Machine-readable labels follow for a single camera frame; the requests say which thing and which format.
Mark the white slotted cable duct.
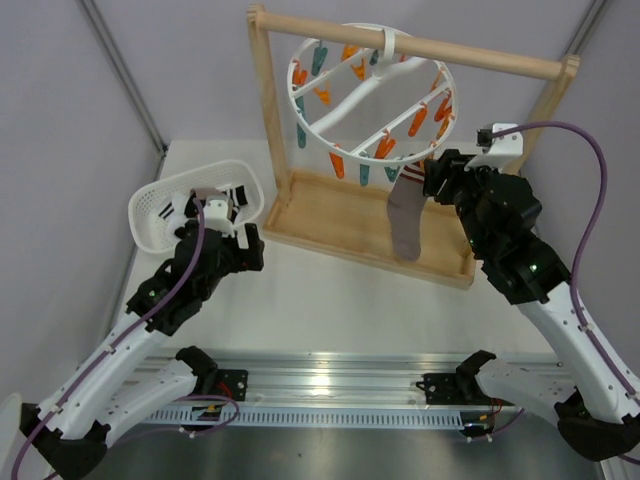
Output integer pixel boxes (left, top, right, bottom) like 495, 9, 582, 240
149, 405, 496, 429

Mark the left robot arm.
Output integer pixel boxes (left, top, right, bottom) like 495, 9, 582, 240
11, 220, 264, 479

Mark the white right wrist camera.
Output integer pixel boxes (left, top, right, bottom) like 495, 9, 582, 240
471, 123, 524, 172

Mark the metal wall rail right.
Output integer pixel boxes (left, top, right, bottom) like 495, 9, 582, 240
504, 0, 616, 166

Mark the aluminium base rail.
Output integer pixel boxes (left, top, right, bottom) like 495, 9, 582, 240
205, 348, 469, 409

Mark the metal wall rail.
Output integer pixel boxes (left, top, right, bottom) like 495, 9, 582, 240
504, 0, 616, 166
76, 0, 168, 158

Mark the white round clip hanger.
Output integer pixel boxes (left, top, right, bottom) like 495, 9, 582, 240
286, 23, 459, 178

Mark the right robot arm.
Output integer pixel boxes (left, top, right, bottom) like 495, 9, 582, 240
423, 149, 639, 461

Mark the metal wall rail left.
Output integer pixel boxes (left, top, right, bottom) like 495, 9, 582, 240
76, 0, 168, 158

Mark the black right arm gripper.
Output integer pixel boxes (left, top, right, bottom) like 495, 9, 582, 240
422, 150, 502, 256

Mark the wooden hanger stand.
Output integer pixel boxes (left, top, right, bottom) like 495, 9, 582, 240
247, 5, 561, 289

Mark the taupe sock with orange stripes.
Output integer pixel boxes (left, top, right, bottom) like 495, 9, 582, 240
387, 161, 426, 262

